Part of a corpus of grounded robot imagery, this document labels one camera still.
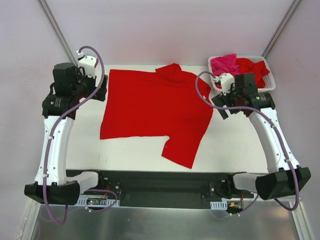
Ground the red t shirt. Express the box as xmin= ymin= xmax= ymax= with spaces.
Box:
xmin=236 ymin=58 xmax=270 ymax=89
xmin=100 ymin=63 xmax=213 ymax=168

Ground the white perforated plastic basket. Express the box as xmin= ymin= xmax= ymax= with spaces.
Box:
xmin=208 ymin=55 xmax=276 ymax=92

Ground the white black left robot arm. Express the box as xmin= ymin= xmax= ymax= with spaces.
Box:
xmin=24 ymin=57 xmax=108 ymax=206

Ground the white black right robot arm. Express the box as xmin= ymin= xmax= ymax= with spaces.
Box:
xmin=211 ymin=73 xmax=311 ymax=200

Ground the pink t shirt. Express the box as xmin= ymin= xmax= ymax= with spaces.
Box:
xmin=209 ymin=53 xmax=240 ymax=77

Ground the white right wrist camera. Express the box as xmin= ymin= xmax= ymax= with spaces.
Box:
xmin=211 ymin=73 xmax=235 ymax=95

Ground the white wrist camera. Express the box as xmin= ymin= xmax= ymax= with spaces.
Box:
xmin=211 ymin=73 xmax=235 ymax=95
xmin=76 ymin=50 xmax=99 ymax=79

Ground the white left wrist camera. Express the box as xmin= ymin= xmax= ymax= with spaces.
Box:
xmin=76 ymin=50 xmax=99 ymax=79

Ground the right white cable duct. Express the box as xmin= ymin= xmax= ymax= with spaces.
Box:
xmin=210 ymin=200 xmax=228 ymax=211

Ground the white cable duct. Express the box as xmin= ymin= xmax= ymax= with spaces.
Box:
xmin=75 ymin=197 xmax=120 ymax=208
xmin=210 ymin=200 xmax=228 ymax=211

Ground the left aluminium frame post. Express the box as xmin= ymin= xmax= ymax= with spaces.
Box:
xmin=37 ymin=0 xmax=77 ymax=64

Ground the aluminium frame post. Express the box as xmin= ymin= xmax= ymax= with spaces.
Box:
xmin=37 ymin=0 xmax=77 ymax=64
xmin=262 ymin=0 xmax=303 ymax=59

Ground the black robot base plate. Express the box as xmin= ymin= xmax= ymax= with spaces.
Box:
xmin=82 ymin=169 xmax=256 ymax=210

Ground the left white cable duct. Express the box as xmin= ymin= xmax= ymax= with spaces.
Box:
xmin=75 ymin=197 xmax=120 ymax=208

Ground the right aluminium frame post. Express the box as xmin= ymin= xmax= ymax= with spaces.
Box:
xmin=262 ymin=0 xmax=303 ymax=59

